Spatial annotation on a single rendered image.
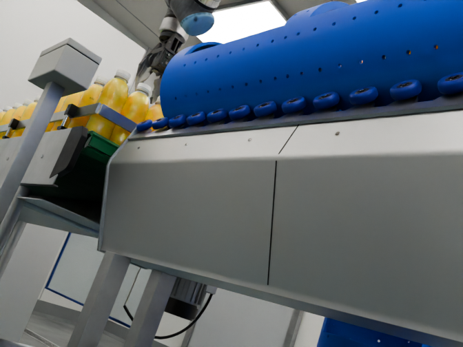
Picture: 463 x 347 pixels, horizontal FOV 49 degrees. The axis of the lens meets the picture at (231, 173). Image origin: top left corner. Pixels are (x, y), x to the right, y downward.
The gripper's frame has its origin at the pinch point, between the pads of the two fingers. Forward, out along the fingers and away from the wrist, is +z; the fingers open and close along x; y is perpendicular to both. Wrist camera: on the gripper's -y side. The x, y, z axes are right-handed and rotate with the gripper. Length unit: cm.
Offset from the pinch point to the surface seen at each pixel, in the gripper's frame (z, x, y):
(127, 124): 14.0, -6.3, 10.8
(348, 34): 4, -9, 82
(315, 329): 33, 311, -161
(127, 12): -230, 118, -383
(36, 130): 24.5, -23.9, -0.2
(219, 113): 14, -6, 50
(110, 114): 14.0, -11.6, 10.8
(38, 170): 33.0, -17.6, -4.3
